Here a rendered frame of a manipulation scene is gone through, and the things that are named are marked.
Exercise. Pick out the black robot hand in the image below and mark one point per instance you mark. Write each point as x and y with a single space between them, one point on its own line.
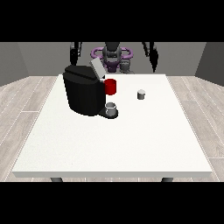
153 59
74 57

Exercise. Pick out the pale grey machine lid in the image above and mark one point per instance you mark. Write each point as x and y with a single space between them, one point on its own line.
97 67

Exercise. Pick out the small grey coffee pod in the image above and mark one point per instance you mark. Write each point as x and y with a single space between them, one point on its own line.
141 94

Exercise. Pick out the black coffee machine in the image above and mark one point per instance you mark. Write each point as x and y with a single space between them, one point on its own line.
83 93

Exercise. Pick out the red pod holder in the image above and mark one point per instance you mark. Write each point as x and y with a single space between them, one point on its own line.
110 86

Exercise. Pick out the grey robot trunk purple rings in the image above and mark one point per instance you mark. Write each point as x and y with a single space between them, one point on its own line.
111 59

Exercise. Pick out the small grey cup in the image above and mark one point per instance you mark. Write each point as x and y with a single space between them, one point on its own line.
111 109

